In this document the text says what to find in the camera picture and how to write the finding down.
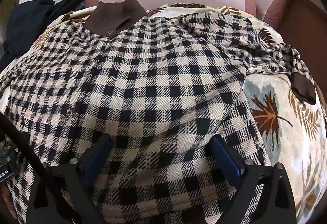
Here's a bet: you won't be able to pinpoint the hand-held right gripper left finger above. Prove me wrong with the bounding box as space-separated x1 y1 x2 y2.
27 134 113 224

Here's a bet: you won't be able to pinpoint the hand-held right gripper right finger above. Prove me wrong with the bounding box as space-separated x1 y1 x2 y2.
212 134 298 224

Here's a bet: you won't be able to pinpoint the black beige checked jacket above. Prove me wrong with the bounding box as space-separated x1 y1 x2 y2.
0 0 317 224

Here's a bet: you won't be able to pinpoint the leaf print blanket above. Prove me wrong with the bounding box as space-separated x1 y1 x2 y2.
0 3 327 224

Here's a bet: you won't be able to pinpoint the black cloth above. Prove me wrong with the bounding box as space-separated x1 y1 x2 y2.
0 0 103 69

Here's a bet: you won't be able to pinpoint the brown wooden board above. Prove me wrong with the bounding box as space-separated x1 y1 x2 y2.
277 0 327 92

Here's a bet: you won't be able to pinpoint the black cable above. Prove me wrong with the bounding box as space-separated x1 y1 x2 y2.
0 112 52 181

